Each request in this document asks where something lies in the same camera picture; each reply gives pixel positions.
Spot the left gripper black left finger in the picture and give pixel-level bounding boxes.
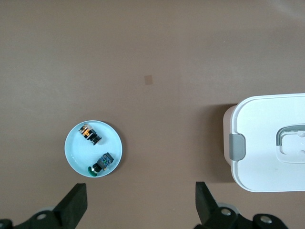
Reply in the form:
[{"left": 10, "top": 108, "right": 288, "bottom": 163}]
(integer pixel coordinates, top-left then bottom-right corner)
[{"left": 0, "top": 182, "right": 88, "bottom": 229}]

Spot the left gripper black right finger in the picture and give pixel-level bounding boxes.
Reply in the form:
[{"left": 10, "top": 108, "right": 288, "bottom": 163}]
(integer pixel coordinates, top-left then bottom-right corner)
[{"left": 195, "top": 181, "right": 289, "bottom": 229}]

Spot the orange push button switch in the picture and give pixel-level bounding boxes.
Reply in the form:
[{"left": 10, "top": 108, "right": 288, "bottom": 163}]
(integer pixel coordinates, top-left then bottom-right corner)
[{"left": 79, "top": 123, "right": 102, "bottom": 146}]

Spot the light blue round plate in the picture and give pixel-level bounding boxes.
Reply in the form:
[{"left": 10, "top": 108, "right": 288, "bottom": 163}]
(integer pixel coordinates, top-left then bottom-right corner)
[{"left": 64, "top": 120, "right": 124, "bottom": 178}]

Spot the green push button switch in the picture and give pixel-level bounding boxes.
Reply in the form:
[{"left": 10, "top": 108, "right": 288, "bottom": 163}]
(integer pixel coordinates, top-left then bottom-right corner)
[{"left": 87, "top": 152, "right": 114, "bottom": 177}]

